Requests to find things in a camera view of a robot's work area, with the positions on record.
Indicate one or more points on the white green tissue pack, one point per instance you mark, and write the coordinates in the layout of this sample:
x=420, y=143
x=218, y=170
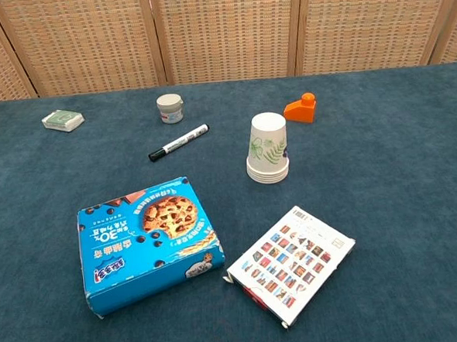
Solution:
x=62, y=120

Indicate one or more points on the blue cookie box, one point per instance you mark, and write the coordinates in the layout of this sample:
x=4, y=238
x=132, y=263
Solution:
x=147, y=245

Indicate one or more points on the blue table cloth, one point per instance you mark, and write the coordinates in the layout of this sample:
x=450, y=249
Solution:
x=390, y=207

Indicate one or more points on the orange plastic toy block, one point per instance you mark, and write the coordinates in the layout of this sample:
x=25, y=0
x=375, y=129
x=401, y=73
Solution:
x=300, y=112

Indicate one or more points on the white box with picture grid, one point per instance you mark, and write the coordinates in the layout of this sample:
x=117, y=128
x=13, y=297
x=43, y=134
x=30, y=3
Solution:
x=292, y=264

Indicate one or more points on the leaf print white paper cup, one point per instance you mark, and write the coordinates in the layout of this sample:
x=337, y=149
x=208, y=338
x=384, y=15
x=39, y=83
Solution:
x=267, y=137

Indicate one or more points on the small white lidded jar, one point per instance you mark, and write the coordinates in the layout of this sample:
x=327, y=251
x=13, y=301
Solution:
x=169, y=110

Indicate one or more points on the black white marker pen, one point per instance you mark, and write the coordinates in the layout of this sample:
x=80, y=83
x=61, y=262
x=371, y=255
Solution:
x=178, y=143

